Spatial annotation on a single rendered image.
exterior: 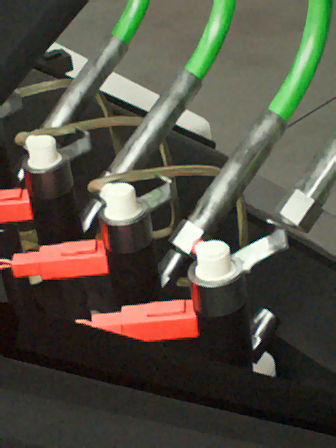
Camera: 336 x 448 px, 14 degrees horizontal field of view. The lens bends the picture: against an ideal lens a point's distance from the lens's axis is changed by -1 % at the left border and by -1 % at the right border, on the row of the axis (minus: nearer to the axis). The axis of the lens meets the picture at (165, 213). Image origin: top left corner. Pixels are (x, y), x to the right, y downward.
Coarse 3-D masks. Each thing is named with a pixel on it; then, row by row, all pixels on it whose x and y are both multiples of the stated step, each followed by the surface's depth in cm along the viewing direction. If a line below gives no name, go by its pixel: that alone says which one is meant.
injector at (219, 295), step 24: (192, 264) 67; (240, 264) 67; (192, 288) 67; (216, 288) 66; (240, 288) 66; (216, 312) 66; (240, 312) 67; (264, 312) 70; (216, 336) 67; (240, 336) 68; (264, 336) 70; (216, 360) 68; (240, 360) 68
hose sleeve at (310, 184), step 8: (328, 144) 69; (320, 152) 69; (328, 152) 68; (320, 160) 68; (328, 160) 68; (312, 168) 68; (320, 168) 68; (328, 168) 68; (304, 176) 69; (312, 176) 68; (320, 176) 68; (328, 176) 68; (296, 184) 69; (304, 184) 68; (312, 184) 68; (320, 184) 68; (328, 184) 68; (304, 192) 68; (312, 192) 68; (320, 192) 68; (328, 192) 68; (320, 200) 68
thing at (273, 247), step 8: (264, 240) 69; (272, 240) 69; (248, 248) 68; (256, 248) 68; (264, 248) 68; (272, 248) 68; (280, 248) 68; (240, 256) 68; (248, 256) 68; (256, 256) 68; (264, 256) 68; (248, 264) 67; (256, 264) 67; (248, 272) 67
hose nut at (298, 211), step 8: (288, 192) 69; (296, 192) 68; (280, 200) 69; (288, 200) 68; (296, 200) 68; (304, 200) 68; (312, 200) 68; (280, 208) 68; (288, 208) 68; (296, 208) 68; (304, 208) 68; (312, 208) 68; (320, 208) 68; (280, 216) 69; (288, 216) 68; (296, 216) 68; (304, 216) 68; (312, 216) 68; (288, 224) 68; (296, 224) 68; (304, 224) 68; (312, 224) 68; (304, 232) 69
